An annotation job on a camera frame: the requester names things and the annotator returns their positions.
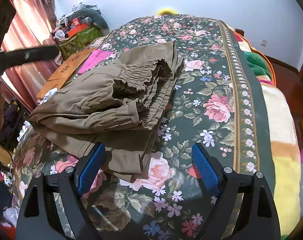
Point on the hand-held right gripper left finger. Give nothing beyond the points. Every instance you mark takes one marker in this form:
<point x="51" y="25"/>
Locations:
<point x="87" y="172"/>

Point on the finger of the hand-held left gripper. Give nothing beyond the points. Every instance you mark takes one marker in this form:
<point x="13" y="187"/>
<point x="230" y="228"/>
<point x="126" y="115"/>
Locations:
<point x="31" y="55"/>

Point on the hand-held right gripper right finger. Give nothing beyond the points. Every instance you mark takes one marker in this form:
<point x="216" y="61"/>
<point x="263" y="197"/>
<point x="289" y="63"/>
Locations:
<point x="206" y="170"/>

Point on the olive pants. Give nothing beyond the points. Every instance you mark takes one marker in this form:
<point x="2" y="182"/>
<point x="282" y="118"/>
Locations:
<point x="104" y="100"/>

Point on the pink curtain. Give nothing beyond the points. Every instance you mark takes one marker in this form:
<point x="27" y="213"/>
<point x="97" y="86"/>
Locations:
<point x="29" y="25"/>

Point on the wooden lap table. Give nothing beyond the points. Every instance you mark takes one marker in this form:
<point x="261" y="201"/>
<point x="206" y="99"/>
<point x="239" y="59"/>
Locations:
<point x="66" y="67"/>

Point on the pile of white papers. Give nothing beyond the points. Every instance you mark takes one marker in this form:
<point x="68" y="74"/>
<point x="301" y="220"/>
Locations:
<point x="50" y="93"/>

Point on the orange box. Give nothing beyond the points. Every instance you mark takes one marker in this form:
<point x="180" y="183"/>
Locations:
<point x="76" y="30"/>

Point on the green patterned bag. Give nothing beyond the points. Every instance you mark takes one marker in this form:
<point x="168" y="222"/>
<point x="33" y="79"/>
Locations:
<point x="86" y="36"/>

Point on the pile of grey clothes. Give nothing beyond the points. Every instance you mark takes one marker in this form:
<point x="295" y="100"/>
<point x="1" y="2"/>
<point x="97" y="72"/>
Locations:
<point x="76" y="8"/>

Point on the pink cloth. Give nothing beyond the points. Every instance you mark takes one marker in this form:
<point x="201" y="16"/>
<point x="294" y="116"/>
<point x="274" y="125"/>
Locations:
<point x="96" y="57"/>

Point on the dark cloth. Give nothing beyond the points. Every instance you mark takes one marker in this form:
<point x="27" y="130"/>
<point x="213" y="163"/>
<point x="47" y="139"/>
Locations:
<point x="12" y="125"/>

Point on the grey plush pillow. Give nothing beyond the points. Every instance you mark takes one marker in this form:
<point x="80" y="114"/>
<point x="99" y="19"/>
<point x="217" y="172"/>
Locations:
<point x="96" y="16"/>

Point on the multicolour fleece blanket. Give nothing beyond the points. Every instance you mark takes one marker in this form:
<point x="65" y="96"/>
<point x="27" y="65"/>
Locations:
<point x="279" y="130"/>

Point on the floral blanket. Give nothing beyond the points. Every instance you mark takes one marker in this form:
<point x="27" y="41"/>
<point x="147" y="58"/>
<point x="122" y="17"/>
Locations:
<point x="216" y="80"/>

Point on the white wall outlet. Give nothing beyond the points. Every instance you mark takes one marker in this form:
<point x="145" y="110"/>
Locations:
<point x="264" y="42"/>

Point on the wooden bed post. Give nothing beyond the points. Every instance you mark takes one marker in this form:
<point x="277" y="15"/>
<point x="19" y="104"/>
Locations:
<point x="239" y="32"/>

